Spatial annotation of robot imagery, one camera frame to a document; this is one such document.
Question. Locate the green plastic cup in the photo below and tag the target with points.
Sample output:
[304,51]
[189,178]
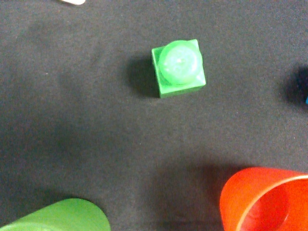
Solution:
[67,215]

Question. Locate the white ceramic mug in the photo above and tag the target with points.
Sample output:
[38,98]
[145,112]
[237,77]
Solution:
[74,2]

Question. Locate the green toy block center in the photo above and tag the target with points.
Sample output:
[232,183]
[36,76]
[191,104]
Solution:
[178,68]

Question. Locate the orange-red plastic cup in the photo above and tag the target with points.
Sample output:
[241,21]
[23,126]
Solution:
[265,199]

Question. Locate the black tablecloth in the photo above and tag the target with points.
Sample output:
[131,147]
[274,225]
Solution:
[81,116]

